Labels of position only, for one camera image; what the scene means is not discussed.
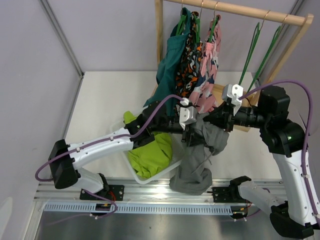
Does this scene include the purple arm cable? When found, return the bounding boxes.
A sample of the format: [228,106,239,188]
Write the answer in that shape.
[34,94,186,182]
[239,79,320,226]

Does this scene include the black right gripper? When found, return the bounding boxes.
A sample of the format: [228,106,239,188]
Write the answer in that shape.
[202,99,271,133]

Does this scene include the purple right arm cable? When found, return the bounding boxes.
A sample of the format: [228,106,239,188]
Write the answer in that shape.
[239,79,320,226]

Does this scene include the green hanger of lime shorts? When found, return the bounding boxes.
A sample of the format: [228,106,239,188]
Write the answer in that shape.
[247,14,289,92]

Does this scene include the pink patterned shorts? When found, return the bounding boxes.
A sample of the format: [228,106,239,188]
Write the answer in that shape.
[189,14,222,114]

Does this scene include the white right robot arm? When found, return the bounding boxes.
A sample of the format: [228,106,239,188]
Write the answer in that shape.
[205,84,320,239]

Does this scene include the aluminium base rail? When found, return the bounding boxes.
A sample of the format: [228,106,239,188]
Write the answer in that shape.
[33,178,230,205]

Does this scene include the black orange patterned shorts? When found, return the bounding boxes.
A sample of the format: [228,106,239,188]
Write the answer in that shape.
[175,12,203,98]

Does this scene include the black mounting plate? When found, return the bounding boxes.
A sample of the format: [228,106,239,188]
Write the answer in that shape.
[107,184,125,202]
[207,186,247,204]

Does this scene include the green hanger of grey shorts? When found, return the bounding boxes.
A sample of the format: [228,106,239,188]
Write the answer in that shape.
[238,10,270,86]

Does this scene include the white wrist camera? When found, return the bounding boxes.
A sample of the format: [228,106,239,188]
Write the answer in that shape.
[221,84,244,116]
[179,97,197,131]

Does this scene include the teal shorts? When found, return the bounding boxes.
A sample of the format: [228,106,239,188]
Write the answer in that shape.
[143,7,191,107]

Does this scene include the green hanger of pink shorts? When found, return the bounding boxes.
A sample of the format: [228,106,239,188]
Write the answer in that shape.
[208,0,220,43]

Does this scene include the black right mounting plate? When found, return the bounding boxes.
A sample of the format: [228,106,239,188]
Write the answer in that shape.
[207,186,247,204]

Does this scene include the lime green shorts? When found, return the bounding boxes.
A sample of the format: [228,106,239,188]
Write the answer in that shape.
[122,111,174,179]

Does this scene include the grey shorts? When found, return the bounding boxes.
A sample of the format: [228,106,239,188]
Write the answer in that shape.
[169,112,229,196]

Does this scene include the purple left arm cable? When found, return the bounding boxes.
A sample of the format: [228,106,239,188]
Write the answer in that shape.
[34,94,186,182]

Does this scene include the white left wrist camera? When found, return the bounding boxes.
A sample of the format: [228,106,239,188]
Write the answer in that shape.
[179,97,197,131]

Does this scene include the wooden clothes rack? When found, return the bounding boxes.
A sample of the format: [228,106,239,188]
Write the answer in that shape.
[154,0,315,133]

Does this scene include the green hanger of patterned shorts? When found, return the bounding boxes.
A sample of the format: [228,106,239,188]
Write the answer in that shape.
[192,1,204,43]

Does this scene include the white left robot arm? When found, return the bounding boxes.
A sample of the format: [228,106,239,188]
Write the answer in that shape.
[48,98,197,200]

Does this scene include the white perforated plastic basket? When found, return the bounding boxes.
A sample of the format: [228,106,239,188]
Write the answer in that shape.
[120,133,185,185]

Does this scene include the green hanger of teal shorts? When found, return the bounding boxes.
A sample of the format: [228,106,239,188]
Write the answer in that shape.
[175,0,188,36]

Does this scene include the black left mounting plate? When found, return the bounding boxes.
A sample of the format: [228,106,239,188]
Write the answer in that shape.
[107,184,125,202]

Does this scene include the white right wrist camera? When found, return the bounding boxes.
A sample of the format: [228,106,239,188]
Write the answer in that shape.
[221,84,244,116]

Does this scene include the grey slotted cable duct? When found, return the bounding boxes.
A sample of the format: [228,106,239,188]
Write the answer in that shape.
[44,202,245,215]

